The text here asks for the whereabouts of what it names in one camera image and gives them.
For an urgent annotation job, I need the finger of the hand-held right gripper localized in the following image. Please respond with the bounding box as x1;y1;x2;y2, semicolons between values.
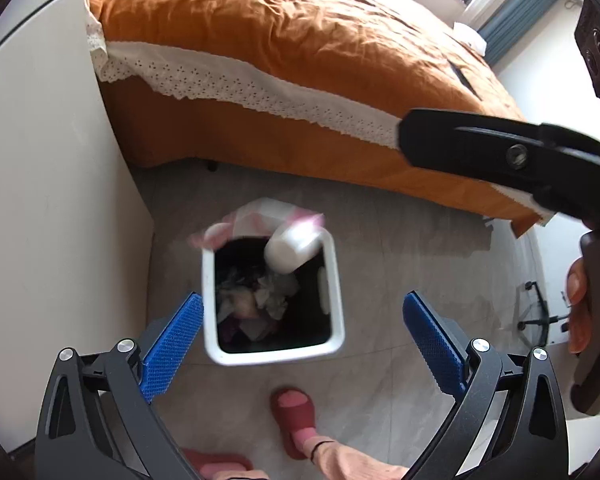
399;108;600;233

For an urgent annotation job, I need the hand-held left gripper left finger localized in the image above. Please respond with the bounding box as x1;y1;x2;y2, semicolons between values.
32;291;206;480

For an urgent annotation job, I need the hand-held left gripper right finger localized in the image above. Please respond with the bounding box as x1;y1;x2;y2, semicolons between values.
402;290;568;480

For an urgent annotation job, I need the white square waste bin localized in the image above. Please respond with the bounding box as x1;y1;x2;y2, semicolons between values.
201;230;345;366

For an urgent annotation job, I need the pink and white wrapper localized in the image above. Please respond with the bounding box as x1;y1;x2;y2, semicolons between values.
189;198;326;252

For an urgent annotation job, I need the white plastic bottle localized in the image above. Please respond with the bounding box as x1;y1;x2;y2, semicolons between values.
264;219;327;274

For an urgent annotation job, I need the person's right hand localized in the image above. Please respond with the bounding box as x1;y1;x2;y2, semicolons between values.
567;258;591;353

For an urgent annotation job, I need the black flat item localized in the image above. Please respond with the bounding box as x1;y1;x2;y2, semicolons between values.
449;62;481;96

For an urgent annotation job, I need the crumpled grey paper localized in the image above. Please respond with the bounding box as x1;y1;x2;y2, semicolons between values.
216;269;253;318

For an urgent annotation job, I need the white pillow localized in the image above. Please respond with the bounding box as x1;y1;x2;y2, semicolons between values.
452;22;488;53

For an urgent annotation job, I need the crumpled white tissue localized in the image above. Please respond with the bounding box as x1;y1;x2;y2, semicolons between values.
255;272;301;321

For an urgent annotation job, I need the red slipper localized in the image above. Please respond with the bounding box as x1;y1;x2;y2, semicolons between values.
271;386;317;461
180;449;255;480

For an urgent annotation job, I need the person's right leg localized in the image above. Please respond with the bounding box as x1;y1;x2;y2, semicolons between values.
307;437;411;480

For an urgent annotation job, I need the person's leg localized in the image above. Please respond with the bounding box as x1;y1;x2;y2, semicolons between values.
307;437;411;480
200;462;271;480

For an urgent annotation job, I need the person's left leg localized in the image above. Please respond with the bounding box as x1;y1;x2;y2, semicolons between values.
200;462;271;480

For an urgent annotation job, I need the blue-grey curtain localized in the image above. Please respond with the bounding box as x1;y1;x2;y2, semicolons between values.
480;0;576;66

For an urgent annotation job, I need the orange bed skirt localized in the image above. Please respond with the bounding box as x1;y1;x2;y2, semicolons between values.
99;72;541;238

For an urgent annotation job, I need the white cabinet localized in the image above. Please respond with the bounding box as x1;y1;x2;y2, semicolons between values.
0;0;153;456

